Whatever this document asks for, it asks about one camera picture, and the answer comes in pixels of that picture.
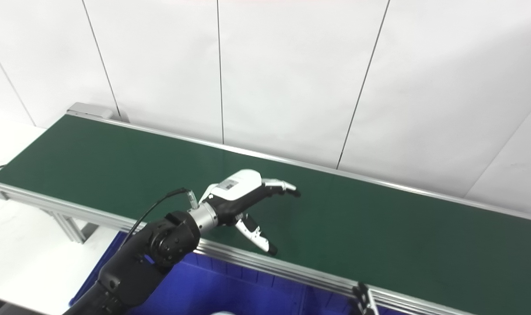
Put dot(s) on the white plastic block with hole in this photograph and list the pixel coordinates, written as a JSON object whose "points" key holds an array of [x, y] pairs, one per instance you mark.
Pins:
{"points": [[223, 313]]}

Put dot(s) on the green conveyor belt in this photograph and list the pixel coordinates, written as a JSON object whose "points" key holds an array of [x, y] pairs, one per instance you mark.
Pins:
{"points": [[300, 275], [379, 227]]}

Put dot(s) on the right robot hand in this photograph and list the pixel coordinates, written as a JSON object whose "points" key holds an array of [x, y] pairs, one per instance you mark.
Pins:
{"points": [[363, 302]]}

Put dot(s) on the aluminium conveyor leg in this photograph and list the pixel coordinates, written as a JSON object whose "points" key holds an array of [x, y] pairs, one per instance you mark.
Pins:
{"points": [[68, 223]]}

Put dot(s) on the grey conveyor end housing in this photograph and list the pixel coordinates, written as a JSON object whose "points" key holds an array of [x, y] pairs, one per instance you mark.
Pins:
{"points": [[88, 110]]}

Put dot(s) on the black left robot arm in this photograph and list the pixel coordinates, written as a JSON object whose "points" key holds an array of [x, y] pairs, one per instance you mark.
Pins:
{"points": [[129, 271]]}

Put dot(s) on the blue plastic bin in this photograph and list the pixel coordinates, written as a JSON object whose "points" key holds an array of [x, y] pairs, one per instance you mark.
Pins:
{"points": [[212, 288]]}

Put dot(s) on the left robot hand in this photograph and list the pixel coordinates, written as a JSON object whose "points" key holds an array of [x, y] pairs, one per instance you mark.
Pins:
{"points": [[239, 192]]}

